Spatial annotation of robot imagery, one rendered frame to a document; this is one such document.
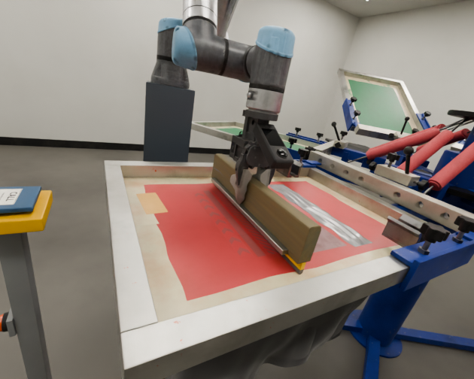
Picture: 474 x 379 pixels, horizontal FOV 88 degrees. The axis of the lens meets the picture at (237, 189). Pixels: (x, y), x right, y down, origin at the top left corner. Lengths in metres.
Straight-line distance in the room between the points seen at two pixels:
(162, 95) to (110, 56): 3.25
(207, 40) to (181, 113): 0.50
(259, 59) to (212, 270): 0.40
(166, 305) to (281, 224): 0.24
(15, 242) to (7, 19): 3.82
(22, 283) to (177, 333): 0.48
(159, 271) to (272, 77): 0.40
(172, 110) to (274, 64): 0.59
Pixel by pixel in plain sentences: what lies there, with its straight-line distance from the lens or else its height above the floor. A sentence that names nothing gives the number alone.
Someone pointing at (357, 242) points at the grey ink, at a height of 0.95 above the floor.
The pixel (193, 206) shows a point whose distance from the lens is 0.61.
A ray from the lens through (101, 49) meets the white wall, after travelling 4.25.
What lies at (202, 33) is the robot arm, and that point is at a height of 1.33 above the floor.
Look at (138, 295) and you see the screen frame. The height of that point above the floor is 0.99.
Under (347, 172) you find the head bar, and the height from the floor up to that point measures 1.01.
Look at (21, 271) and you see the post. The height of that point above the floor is 0.80.
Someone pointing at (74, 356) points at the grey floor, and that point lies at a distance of 1.53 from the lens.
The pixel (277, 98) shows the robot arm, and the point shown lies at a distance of 0.53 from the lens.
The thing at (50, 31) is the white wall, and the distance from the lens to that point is 4.27.
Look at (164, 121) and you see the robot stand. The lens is 1.04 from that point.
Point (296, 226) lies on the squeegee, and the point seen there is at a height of 1.04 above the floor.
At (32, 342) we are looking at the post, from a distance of 0.86.
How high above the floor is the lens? 1.24
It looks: 22 degrees down
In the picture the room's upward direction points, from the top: 11 degrees clockwise
